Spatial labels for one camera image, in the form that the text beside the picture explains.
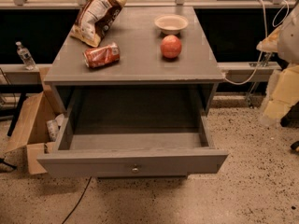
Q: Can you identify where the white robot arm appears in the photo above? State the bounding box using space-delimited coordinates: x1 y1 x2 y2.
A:
256 6 299 126

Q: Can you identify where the brown cardboard box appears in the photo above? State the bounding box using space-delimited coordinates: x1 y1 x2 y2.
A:
5 68 63 175

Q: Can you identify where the black floor cable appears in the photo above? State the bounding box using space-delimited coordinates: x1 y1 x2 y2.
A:
61 175 93 224

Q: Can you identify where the brown chip bag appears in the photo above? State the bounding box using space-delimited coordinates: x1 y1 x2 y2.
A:
70 0 127 48

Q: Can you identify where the open grey top drawer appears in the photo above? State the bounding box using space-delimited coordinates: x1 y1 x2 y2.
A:
36 87 229 179

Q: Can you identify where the white cable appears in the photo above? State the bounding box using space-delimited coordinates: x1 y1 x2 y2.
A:
222 0 292 86

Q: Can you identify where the metal drawer knob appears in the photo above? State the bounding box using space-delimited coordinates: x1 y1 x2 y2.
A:
131 165 139 174

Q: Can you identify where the clear plastic water bottle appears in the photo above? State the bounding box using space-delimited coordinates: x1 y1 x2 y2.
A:
16 41 36 70

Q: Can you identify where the grey drawer cabinet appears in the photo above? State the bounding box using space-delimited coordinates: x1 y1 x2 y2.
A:
45 7 222 115

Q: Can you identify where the white bowl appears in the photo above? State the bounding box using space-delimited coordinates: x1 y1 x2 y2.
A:
154 14 189 35

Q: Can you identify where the red apple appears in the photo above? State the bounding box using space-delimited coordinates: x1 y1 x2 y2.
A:
160 35 182 59

